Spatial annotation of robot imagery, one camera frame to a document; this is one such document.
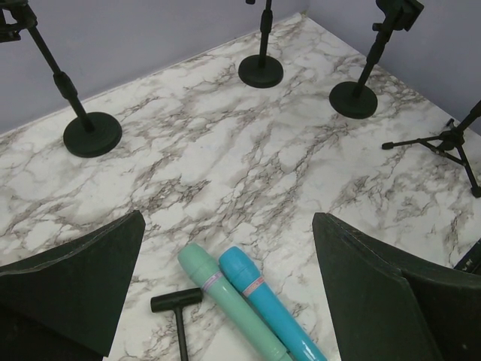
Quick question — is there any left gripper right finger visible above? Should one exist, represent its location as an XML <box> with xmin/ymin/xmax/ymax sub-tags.
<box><xmin>312</xmin><ymin>213</ymin><xmax>480</xmax><ymax>360</ymax></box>

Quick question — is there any black T-handle tool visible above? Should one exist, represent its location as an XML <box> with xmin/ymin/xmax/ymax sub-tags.
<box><xmin>150</xmin><ymin>288</ymin><xmax>203</xmax><ymax>361</ymax></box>

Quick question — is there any black round-base clip stand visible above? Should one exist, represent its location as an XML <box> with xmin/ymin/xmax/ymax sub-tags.
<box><xmin>237</xmin><ymin>0</ymin><xmax>283</xmax><ymax>89</ymax></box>

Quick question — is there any black stand with shock mount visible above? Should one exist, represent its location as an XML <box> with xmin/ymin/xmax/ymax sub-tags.
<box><xmin>1</xmin><ymin>1</ymin><xmax>123</xmax><ymax>158</ymax></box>

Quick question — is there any blue microphone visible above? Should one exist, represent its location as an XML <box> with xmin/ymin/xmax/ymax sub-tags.
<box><xmin>219</xmin><ymin>247</ymin><xmax>326</xmax><ymax>360</ymax></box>

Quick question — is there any mint green microphone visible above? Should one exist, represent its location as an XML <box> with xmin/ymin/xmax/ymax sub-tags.
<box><xmin>177</xmin><ymin>243</ymin><xmax>291</xmax><ymax>360</ymax></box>

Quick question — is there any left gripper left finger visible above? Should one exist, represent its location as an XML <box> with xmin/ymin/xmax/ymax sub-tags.
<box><xmin>1</xmin><ymin>211</ymin><xmax>146</xmax><ymax>356</ymax></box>

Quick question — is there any black tripod shock-mount stand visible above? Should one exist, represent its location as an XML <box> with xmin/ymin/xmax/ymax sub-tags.
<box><xmin>381</xmin><ymin>102</ymin><xmax>480</xmax><ymax>199</ymax></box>

